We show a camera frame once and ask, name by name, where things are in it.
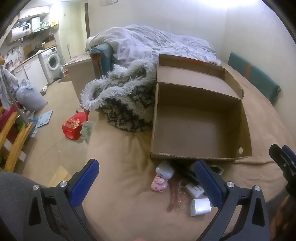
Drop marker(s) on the flat bathroom scale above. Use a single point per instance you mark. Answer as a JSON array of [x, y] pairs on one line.
[[45, 118]]

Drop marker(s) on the person's right hand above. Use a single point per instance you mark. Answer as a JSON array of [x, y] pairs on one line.
[[285, 215]]

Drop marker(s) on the cardboard box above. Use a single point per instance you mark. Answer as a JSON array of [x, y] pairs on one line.
[[196, 125]]

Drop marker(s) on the white earbuds case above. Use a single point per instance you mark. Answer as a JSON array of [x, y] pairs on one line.
[[164, 169]]

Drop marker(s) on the white washing machine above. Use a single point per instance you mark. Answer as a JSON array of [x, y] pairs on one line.
[[52, 62]]

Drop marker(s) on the fluffy white and black blanket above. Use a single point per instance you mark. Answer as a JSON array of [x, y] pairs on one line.
[[124, 109]]

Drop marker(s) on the teal pillow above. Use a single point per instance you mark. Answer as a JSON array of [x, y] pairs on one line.
[[103, 53]]

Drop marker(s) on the white kitchen cabinet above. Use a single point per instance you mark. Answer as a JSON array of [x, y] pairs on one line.
[[34, 69]]

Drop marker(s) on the small black square item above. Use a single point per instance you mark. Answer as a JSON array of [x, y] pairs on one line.
[[218, 170]]

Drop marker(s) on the red bag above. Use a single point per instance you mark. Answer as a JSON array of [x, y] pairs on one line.
[[72, 127]]

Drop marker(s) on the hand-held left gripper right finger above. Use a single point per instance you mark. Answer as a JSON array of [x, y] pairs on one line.
[[208, 183]]

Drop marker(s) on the translucent pink hair claw clip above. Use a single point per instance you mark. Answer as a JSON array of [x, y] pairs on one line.
[[175, 192]]

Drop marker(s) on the white charger plug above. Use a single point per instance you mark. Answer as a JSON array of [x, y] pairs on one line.
[[198, 206]]

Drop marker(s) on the pale green plastic bag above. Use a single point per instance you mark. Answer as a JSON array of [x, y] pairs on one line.
[[87, 131]]

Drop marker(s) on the white water heater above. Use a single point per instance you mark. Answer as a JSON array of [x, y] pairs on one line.
[[19, 31]]

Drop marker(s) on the white wall cabinet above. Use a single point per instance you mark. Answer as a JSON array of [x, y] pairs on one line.
[[34, 11]]

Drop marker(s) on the teal headboard cushion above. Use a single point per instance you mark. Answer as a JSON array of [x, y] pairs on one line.
[[254, 76]]

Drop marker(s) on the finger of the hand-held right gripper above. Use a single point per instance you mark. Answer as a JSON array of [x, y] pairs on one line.
[[290, 151], [281, 161]]

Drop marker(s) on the small pink figurine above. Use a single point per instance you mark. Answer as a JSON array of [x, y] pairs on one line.
[[159, 185]]

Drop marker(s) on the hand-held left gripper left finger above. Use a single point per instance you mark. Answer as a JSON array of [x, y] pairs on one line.
[[84, 183]]

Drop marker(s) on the beige bedside cabinet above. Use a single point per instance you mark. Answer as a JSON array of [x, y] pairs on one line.
[[83, 76]]

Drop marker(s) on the small white labelled box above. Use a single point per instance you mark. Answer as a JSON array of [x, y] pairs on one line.
[[193, 190]]

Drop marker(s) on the hanging clothes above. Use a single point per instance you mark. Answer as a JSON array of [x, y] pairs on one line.
[[7, 88]]

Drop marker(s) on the white duvet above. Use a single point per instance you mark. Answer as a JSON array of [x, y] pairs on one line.
[[148, 41]]

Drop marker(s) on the grey plastic bag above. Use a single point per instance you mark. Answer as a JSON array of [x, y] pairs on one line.
[[30, 99]]

